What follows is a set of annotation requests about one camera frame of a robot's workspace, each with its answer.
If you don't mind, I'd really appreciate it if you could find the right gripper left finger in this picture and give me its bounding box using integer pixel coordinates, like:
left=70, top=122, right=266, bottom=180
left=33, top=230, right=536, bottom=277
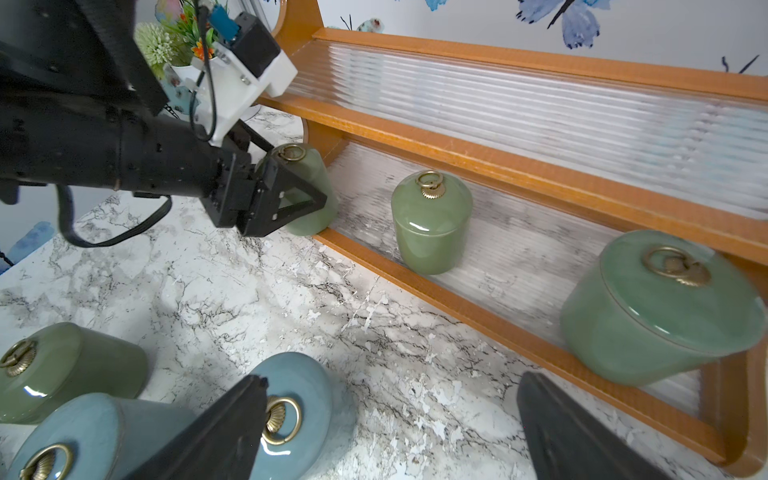
left=127, top=375, right=268, bottom=479

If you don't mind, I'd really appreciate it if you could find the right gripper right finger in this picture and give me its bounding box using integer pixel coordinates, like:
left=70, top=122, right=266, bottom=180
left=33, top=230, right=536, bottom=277
left=517, top=372, right=668, bottom=480

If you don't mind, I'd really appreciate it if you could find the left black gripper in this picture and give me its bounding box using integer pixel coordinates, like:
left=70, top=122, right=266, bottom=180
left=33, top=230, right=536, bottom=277
left=201, top=122, right=327, bottom=237

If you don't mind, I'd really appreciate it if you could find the green canister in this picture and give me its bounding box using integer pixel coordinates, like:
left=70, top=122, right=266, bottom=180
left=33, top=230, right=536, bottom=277
left=260, top=143, right=338, bottom=236
left=560, top=230, right=767, bottom=386
left=1, top=322, right=149, bottom=425
left=391, top=170, right=474, bottom=275

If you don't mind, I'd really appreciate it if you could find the light blue canister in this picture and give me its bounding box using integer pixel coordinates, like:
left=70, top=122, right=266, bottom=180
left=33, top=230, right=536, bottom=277
left=6, top=393, right=196, bottom=479

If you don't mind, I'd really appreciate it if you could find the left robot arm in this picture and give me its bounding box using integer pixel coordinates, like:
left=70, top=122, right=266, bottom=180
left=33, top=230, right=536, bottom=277
left=1, top=1, right=329, bottom=247

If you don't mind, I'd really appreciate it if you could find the wooden three-tier shelf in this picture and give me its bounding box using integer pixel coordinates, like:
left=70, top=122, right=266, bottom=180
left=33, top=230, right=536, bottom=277
left=268, top=1, right=767, bottom=477

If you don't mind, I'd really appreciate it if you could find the potted flower plant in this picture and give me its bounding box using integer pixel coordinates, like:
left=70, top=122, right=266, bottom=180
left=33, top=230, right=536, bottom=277
left=134, top=1, right=229, bottom=82

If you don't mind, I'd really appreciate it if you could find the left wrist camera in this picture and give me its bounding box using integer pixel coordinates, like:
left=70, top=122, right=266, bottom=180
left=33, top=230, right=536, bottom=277
left=186, top=1, right=297, bottom=147

